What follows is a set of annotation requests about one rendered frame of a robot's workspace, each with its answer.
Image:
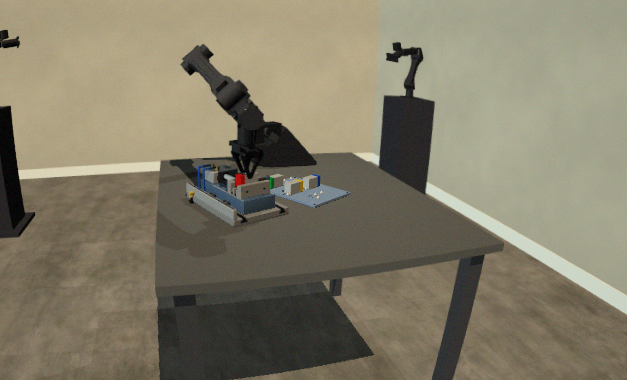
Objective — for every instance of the cream rectangular block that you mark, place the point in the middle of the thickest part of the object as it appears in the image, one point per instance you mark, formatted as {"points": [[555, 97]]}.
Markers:
{"points": [[276, 180]]}

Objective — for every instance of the cream block with yellow end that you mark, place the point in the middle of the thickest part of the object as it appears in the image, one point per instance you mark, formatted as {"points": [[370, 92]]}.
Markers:
{"points": [[294, 186]]}

